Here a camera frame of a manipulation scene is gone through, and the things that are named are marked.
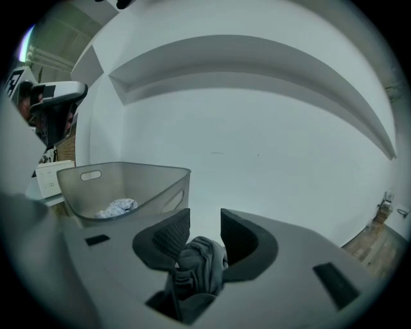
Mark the dark grey garment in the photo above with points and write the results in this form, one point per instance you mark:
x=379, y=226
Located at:
x=199, y=266

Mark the ceiling tube light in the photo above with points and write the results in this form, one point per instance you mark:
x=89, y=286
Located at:
x=25, y=43

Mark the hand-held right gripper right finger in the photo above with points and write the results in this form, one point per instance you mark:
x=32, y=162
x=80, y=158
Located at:
x=289, y=266

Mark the white perforated basket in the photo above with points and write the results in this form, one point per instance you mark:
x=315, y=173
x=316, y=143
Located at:
x=48, y=180

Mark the person's left hand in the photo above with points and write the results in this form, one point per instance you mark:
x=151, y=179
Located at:
x=25, y=106

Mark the grey plastic laundry basket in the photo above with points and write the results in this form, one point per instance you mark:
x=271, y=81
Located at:
x=138, y=186

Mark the black head-mounted camera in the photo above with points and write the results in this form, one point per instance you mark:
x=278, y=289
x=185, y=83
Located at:
x=122, y=2

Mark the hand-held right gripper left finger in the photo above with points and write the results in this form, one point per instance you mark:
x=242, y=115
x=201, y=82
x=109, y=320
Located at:
x=122, y=266

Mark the blue white plaid clothes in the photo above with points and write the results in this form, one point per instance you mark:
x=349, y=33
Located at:
x=117, y=207

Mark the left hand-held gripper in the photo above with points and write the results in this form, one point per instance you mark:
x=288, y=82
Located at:
x=16, y=83

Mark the white ceiling pipes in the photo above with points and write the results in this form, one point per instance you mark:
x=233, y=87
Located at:
x=51, y=58

